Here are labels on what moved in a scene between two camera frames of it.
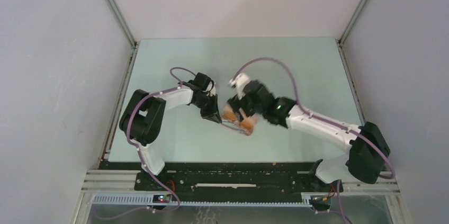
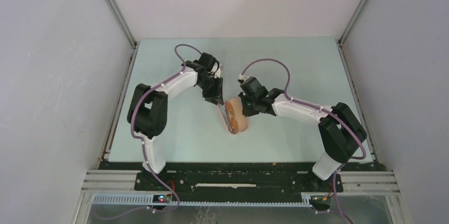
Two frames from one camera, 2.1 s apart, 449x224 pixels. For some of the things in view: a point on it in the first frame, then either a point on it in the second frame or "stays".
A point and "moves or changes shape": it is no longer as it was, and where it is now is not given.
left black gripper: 208,114 → 215,97
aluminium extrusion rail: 385,185 stays
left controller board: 161,198 stays
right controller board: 321,200 stays
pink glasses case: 233,120 moves or changes shape
